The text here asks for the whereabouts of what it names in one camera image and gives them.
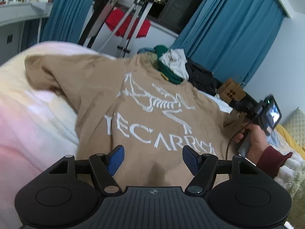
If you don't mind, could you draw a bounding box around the dark window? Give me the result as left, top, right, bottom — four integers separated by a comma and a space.
95, 0, 217, 35

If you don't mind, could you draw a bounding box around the person's right hand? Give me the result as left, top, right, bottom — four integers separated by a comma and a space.
235, 125, 268, 164

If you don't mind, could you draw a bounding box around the yellow quilted pillow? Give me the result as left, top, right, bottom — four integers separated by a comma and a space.
285, 107, 305, 148

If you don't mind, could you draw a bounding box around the pile of clothes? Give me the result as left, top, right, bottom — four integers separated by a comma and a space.
138, 44, 222, 93

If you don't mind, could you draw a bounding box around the red garment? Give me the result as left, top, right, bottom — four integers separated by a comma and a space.
105, 8, 152, 39

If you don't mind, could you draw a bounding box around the white fluffy blanket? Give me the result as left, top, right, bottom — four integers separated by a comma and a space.
274, 151, 305, 196

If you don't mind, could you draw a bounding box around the black cable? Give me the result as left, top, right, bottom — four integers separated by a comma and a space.
227, 122, 249, 179

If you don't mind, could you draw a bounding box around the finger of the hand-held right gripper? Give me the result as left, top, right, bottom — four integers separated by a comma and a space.
229, 100, 254, 115

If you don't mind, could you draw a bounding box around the brown cardboard box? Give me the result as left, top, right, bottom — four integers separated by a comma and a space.
219, 78, 246, 105

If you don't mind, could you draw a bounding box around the blue curtain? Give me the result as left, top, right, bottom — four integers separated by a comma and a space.
172, 0, 285, 93
38, 0, 103, 44

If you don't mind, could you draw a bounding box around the silver tripod stand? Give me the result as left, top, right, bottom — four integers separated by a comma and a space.
117, 0, 167, 59

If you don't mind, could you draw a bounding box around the person's right forearm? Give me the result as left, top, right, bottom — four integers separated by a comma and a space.
256, 145, 293, 179

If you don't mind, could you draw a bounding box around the white dresser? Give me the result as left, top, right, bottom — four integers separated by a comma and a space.
0, 1, 53, 60

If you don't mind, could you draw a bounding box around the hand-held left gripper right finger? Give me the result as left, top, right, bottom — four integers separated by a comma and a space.
182, 145, 259, 195

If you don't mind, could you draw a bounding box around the tan printed t-shirt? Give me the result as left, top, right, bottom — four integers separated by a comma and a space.
24, 54, 247, 189

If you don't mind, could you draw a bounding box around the bed with pastel sheet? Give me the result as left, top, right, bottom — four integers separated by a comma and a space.
0, 41, 305, 229

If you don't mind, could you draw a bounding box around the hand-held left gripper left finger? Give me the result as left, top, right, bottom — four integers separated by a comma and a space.
49, 145, 125, 195

